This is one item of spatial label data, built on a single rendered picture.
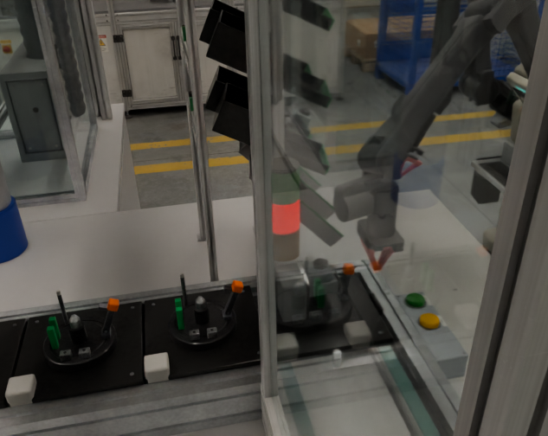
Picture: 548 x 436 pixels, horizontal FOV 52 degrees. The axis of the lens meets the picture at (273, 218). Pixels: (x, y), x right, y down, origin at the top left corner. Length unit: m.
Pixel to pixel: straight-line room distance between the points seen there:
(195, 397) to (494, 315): 0.90
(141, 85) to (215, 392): 4.30
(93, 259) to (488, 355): 1.49
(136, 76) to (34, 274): 3.67
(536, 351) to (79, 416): 0.96
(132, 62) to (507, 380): 4.99
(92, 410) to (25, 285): 0.61
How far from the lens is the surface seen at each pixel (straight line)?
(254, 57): 0.73
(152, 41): 5.10
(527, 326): 0.21
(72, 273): 1.63
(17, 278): 1.67
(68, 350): 1.16
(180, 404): 1.10
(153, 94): 5.22
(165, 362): 1.11
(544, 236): 0.20
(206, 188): 1.24
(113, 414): 1.11
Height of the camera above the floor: 1.76
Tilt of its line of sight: 31 degrees down
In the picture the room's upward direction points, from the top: 1 degrees counter-clockwise
